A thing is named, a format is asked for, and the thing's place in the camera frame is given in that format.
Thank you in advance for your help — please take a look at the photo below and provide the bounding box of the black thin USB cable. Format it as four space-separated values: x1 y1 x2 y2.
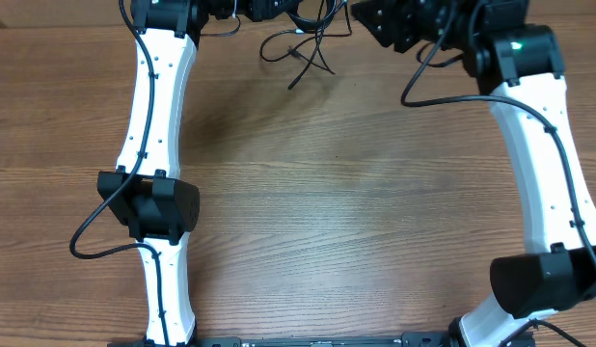
258 26 338 92

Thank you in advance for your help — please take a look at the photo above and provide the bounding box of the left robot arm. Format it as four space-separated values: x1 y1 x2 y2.
97 0 298 346

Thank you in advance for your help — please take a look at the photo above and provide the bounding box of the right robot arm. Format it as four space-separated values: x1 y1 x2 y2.
351 0 596 346

